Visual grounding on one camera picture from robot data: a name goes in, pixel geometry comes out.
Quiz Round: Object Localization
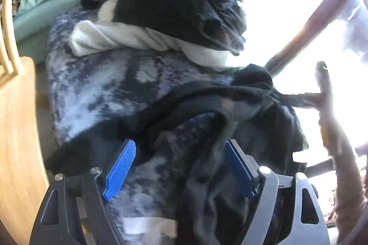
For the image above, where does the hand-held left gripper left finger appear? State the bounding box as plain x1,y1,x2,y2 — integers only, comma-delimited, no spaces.
29,139,137,245

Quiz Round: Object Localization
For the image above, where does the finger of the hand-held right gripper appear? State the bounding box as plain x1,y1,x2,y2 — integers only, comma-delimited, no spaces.
280,91,325,109

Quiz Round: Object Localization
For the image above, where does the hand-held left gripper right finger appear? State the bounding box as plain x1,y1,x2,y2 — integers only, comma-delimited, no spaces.
224,139,331,245

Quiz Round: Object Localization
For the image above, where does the black garment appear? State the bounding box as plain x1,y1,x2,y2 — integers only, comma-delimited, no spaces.
46,64,309,245

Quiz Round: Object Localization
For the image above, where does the person's right forearm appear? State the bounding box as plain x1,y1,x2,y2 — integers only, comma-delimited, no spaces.
328,118,365,245

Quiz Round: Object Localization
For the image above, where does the blue white patterned blanket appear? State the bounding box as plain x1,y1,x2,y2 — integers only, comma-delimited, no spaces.
46,10,239,242

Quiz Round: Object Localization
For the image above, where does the wooden slatted chair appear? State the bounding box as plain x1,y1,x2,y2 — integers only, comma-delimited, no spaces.
0,0,51,245

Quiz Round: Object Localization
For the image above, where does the white garment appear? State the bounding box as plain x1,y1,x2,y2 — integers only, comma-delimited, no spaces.
70,0,240,71

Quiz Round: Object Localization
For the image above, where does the dark sheer garment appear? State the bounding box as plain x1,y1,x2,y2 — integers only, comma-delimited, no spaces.
112,0,248,53

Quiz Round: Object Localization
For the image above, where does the pale teal mattress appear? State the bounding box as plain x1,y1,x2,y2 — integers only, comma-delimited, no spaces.
13,0,95,64

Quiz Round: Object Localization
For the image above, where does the dark brown window frame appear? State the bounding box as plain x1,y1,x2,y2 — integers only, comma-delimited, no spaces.
201,0,368,76

